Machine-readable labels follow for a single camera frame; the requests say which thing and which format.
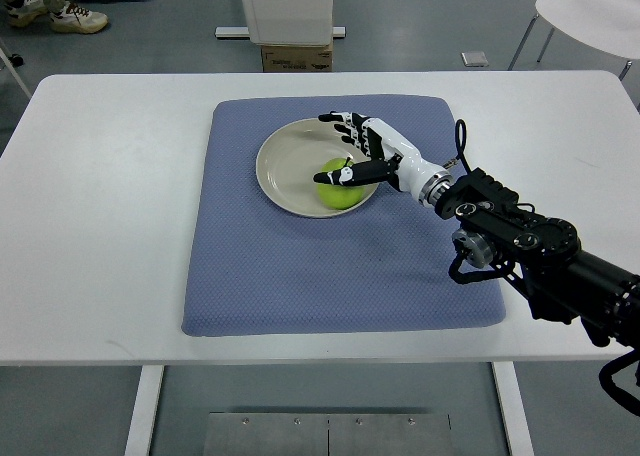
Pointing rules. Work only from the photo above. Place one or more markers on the white table leg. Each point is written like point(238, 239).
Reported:
point(512, 409)
point(145, 407)

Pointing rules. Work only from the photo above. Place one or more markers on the white table leg right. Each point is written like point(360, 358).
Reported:
point(512, 409)

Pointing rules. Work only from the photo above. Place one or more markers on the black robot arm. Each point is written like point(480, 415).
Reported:
point(543, 260)

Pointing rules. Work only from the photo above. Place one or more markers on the white chair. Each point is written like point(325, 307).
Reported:
point(609, 26)

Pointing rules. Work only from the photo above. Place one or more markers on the beige sneaker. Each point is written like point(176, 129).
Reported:
point(76, 19)
point(22, 13)

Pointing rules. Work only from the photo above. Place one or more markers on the white table leg left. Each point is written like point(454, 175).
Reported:
point(145, 407)

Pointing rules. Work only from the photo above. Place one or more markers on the green pear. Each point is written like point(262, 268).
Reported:
point(335, 196)

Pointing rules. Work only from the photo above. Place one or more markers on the beige round plate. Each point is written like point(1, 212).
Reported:
point(292, 155)

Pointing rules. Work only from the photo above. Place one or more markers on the grey floor socket cover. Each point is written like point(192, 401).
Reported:
point(475, 59)

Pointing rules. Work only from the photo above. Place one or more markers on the white pedestal stand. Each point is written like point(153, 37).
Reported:
point(307, 23)

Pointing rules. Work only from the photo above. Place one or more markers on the metal floor plate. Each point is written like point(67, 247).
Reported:
point(328, 434)

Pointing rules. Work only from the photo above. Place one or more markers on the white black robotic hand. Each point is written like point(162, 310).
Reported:
point(390, 158)

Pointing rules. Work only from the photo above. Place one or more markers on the blue textured mat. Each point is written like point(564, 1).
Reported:
point(256, 268)

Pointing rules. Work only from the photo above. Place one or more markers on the brown cardboard box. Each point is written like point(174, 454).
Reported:
point(297, 59)

